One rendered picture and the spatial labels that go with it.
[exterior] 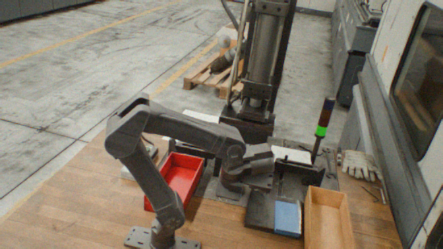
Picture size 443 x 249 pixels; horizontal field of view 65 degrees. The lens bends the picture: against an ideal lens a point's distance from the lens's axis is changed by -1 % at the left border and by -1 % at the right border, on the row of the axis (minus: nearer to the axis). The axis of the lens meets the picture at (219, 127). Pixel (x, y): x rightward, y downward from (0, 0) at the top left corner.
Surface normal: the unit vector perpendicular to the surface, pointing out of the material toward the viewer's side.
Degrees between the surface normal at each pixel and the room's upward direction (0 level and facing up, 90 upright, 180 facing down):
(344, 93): 90
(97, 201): 0
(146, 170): 91
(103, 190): 0
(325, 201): 90
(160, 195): 84
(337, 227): 0
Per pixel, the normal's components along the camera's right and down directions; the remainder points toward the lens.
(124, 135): 0.21, 0.50
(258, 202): 0.11, -0.87
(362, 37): -0.26, 0.44
